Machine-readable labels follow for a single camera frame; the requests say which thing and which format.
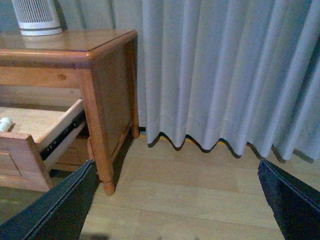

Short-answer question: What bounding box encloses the white slatted air purifier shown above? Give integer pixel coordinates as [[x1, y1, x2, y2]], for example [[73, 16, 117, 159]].
[[12, 0, 63, 37]]

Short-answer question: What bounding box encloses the white medicine bottle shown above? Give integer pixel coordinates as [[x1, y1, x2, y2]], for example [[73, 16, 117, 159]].
[[0, 117, 13, 132]]

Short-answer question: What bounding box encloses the wooden nightstand cabinet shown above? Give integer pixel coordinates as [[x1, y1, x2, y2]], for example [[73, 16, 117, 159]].
[[0, 29, 139, 195]]

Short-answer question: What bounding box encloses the wooden drawer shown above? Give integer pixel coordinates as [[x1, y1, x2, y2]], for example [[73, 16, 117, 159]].
[[51, 138, 89, 172], [0, 99, 86, 192]]

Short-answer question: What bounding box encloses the grey-green curtain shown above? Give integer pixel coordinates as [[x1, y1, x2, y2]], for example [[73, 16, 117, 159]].
[[0, 0, 320, 161]]

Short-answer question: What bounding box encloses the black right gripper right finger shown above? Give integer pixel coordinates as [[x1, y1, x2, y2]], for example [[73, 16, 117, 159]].
[[258, 159, 320, 240]]

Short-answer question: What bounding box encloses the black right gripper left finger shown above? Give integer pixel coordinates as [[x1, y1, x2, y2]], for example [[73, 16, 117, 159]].
[[0, 159, 97, 240]]

